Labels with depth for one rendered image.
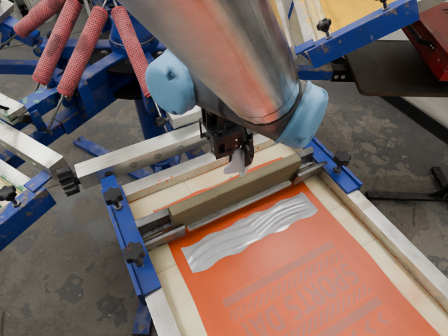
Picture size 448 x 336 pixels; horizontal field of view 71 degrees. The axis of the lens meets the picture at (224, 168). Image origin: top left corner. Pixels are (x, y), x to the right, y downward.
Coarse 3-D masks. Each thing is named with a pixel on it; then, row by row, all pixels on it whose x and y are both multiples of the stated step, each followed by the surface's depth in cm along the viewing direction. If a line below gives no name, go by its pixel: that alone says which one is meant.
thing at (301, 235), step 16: (272, 160) 93; (288, 192) 86; (304, 192) 86; (256, 208) 82; (320, 208) 82; (304, 224) 79; (320, 224) 79; (336, 224) 79; (272, 240) 76; (288, 240) 76; (304, 240) 76; (320, 240) 76; (336, 240) 76; (352, 240) 76; (272, 256) 73; (288, 256) 73; (352, 256) 73; (368, 256) 73; (368, 272) 71; (384, 288) 69; (384, 304) 66; (400, 304) 66; (400, 320) 64; (416, 320) 64
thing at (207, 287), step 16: (208, 224) 79; (224, 224) 79; (176, 240) 76; (192, 240) 76; (176, 256) 73; (240, 256) 73; (256, 256) 73; (192, 272) 71; (208, 272) 71; (224, 272) 71; (240, 272) 71; (256, 272) 71; (192, 288) 69; (208, 288) 69; (224, 288) 69; (208, 304) 66; (208, 320) 64; (224, 320) 64
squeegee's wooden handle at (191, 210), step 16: (288, 160) 79; (256, 176) 76; (272, 176) 78; (288, 176) 82; (208, 192) 73; (224, 192) 73; (240, 192) 76; (256, 192) 80; (176, 208) 70; (192, 208) 70; (208, 208) 74; (224, 208) 77; (176, 224) 72
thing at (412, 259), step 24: (264, 144) 94; (168, 168) 87; (192, 168) 87; (216, 168) 91; (144, 192) 83; (336, 192) 84; (360, 192) 81; (360, 216) 79; (384, 216) 77; (384, 240) 74; (408, 240) 72; (408, 264) 70; (432, 264) 69; (432, 288) 66; (168, 312) 62
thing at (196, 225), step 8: (280, 184) 82; (288, 184) 82; (264, 192) 81; (272, 192) 81; (248, 200) 79; (256, 200) 80; (232, 208) 77; (240, 208) 78; (208, 216) 76; (216, 216) 76; (192, 224) 74; (200, 224) 74
